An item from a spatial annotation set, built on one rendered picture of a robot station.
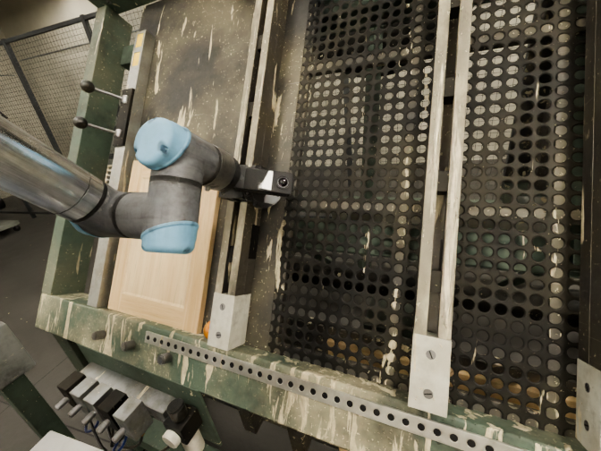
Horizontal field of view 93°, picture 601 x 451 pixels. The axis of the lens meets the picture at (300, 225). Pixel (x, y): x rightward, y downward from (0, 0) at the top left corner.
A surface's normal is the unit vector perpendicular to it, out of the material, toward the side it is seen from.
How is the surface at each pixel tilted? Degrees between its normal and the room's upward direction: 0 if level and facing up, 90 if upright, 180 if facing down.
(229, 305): 57
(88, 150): 90
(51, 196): 116
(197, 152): 88
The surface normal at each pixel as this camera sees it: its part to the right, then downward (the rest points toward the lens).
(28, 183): 0.56, 0.65
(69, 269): 0.91, 0.07
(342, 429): -0.39, -0.13
